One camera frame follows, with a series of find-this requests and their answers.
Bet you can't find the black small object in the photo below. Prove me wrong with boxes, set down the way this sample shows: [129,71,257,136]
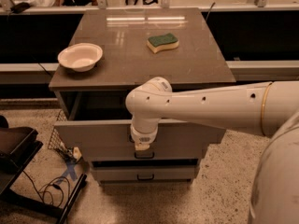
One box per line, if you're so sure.
[10,2,31,14]

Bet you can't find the white bowl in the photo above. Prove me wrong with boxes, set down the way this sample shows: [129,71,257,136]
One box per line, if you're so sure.
[58,43,103,72]

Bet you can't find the grey drawer cabinet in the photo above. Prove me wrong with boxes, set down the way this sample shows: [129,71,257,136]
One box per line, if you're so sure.
[50,8,235,170]

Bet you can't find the green yellow sponge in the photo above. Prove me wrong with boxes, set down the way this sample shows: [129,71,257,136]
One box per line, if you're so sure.
[147,33,179,53]

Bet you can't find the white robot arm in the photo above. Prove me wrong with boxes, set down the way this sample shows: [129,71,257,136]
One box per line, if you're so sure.
[125,77,299,224]

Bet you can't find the wire mesh basket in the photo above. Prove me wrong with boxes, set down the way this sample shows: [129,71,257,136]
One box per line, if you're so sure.
[47,109,78,164]

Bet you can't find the grey top drawer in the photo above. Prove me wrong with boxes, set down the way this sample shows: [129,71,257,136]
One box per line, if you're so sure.
[55,91,225,158]

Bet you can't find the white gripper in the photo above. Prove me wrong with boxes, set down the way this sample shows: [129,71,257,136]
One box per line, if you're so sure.
[130,125,158,151]

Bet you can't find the grey drawer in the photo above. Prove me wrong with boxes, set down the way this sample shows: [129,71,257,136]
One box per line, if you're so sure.
[84,149,206,161]
[91,166,199,183]
[55,91,225,158]

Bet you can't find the grey bottom drawer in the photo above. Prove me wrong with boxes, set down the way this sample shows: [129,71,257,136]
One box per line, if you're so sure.
[91,166,199,183]

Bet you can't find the grey middle drawer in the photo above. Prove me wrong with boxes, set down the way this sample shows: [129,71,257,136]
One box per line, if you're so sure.
[84,149,206,161]

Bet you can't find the black cable on floor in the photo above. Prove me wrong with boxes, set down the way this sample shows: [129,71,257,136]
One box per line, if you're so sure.
[21,169,72,208]

